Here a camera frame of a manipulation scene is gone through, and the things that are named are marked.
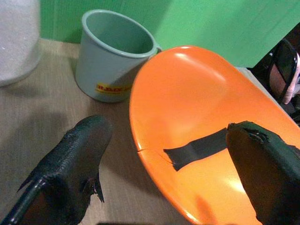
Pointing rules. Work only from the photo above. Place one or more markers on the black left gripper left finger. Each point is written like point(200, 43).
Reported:
point(70, 164)

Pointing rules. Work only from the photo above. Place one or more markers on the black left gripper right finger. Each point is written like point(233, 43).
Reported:
point(264, 168)

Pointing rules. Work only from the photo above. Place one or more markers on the orange plastic plate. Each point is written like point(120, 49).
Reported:
point(194, 112)

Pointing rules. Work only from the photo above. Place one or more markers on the black sunglasses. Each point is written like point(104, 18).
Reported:
point(283, 70)

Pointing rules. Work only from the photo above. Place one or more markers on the pale green enamel mug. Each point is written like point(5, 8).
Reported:
point(112, 58)

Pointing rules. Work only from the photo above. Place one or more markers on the white round container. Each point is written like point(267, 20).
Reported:
point(16, 39)

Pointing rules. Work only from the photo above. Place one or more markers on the green board panel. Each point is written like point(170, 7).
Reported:
point(211, 21)

